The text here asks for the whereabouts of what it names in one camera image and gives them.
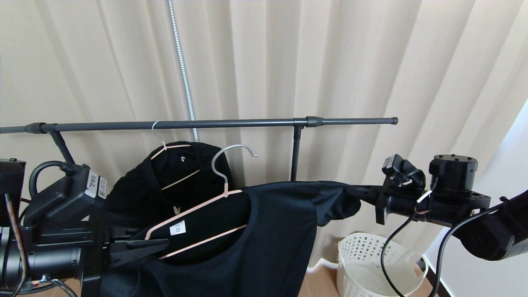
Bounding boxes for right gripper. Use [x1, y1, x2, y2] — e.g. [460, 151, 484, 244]
[374, 185, 432, 226]

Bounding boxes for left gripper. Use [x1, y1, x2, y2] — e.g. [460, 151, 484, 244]
[25, 206, 170, 297]

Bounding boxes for black shorts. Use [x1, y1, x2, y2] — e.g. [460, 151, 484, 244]
[103, 141, 236, 232]

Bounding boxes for pink clothes hanger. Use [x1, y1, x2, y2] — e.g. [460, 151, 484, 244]
[151, 120, 201, 191]
[144, 144, 259, 260]

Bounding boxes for black garment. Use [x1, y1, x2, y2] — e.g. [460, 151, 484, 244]
[99, 181, 362, 297]

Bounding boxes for white laundry basket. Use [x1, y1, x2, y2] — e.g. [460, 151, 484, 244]
[336, 232, 429, 297]

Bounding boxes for black clothes rack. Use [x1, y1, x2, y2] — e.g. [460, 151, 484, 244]
[0, 116, 399, 183]

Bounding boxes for beige curtain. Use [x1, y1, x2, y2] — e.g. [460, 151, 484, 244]
[0, 0, 528, 269]

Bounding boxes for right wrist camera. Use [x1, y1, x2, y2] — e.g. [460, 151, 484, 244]
[382, 154, 427, 189]

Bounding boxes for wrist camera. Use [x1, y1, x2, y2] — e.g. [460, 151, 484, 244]
[382, 154, 427, 189]
[23, 164, 108, 228]

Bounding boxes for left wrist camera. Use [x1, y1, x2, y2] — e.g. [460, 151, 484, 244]
[23, 164, 108, 228]

